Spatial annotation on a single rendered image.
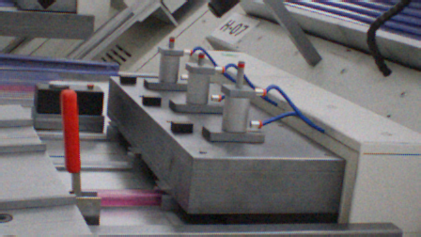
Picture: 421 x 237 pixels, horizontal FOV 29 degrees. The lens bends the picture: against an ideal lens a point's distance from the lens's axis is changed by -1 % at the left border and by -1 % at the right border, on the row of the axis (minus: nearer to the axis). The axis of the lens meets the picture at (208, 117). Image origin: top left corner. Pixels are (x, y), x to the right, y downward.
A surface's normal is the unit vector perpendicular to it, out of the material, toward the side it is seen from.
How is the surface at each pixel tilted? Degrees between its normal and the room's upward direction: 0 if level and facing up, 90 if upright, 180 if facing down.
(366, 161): 90
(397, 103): 90
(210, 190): 90
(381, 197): 90
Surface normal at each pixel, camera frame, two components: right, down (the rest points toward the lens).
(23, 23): 0.30, 0.23
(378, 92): -0.58, -0.72
